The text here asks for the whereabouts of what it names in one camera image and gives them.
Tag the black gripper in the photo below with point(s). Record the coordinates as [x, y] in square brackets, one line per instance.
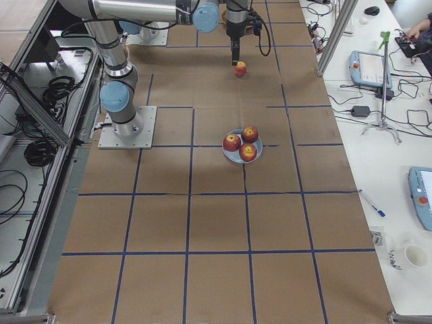
[235, 30]

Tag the red yellow apple carried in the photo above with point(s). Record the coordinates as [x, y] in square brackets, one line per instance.
[240, 69]

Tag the woven wicker basket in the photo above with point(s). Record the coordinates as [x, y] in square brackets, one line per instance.
[238, 16]

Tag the red apple plate back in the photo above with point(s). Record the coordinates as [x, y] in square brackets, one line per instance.
[250, 134]

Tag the red apple plate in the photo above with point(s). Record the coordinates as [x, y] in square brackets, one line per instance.
[231, 142]
[250, 134]
[247, 152]

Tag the red apple plate left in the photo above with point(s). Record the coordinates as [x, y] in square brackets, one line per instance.
[231, 142]

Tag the red apple plate front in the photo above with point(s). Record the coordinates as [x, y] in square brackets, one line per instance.
[247, 152]

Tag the light blue plate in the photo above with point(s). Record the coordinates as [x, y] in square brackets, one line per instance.
[234, 156]

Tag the blue teach pendant far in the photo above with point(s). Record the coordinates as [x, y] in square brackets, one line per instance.
[367, 69]

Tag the blue teach pendant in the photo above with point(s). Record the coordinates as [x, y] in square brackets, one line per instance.
[367, 69]
[419, 179]

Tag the black power adapter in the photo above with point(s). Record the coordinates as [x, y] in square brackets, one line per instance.
[360, 111]

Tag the black computer mouse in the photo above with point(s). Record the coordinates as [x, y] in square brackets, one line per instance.
[372, 11]

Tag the metal tripod stand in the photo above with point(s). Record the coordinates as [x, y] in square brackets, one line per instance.
[382, 125]

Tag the person at desk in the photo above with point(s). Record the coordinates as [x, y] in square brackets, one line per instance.
[422, 32]

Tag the blue white pen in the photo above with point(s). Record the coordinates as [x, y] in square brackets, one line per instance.
[377, 209]

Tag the blue teach pendant near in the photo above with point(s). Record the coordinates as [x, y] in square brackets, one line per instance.
[419, 179]

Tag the small grey box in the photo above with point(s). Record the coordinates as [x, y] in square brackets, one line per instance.
[377, 238]

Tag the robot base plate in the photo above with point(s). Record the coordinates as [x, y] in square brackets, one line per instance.
[156, 38]

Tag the aluminium frame post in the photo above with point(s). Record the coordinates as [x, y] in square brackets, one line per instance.
[346, 12]

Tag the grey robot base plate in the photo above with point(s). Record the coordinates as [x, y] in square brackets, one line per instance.
[136, 134]

